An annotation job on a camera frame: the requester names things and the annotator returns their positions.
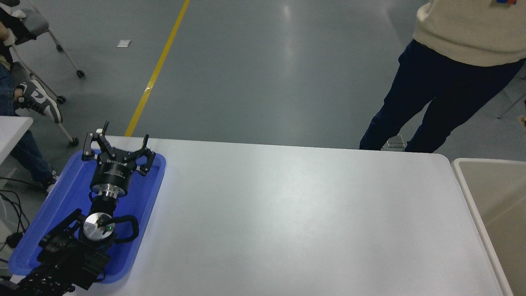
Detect blue plastic tray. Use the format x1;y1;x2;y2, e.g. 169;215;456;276
7;149;167;285

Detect black power adapter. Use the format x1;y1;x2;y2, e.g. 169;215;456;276
5;231;24;248

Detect small white side table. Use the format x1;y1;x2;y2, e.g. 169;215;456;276
0;116;33;165

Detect seated person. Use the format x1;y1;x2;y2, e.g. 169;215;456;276
0;7;63;194

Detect standing person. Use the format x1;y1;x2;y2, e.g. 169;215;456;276
359;0;526;153

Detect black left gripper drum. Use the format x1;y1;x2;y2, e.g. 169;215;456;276
90;153;138;194

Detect small grey floor object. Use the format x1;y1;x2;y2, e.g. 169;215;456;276
385;134;408;150

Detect black floor cables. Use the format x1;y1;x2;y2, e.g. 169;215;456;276
0;176;30;264

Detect large pale bin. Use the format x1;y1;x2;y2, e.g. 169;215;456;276
451;158;526;296

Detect grey wheeled chair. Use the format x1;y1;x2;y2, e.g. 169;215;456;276
8;0;85;147

